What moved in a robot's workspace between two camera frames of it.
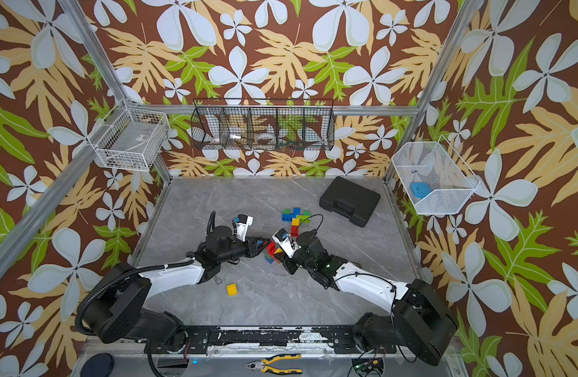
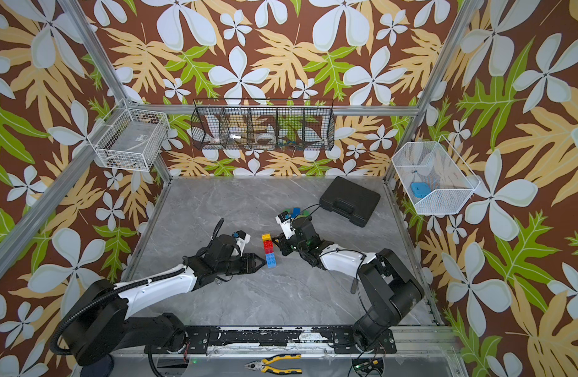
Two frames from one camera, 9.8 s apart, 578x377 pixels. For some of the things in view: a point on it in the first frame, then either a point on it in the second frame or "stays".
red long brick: x=271 y=248 stays
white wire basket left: x=131 y=139 stays
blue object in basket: x=420 y=189 stays
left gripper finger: x=211 y=221 -> x=216 y=232
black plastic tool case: x=350 y=200 stays
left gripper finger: x=252 y=248 -> x=248 y=263
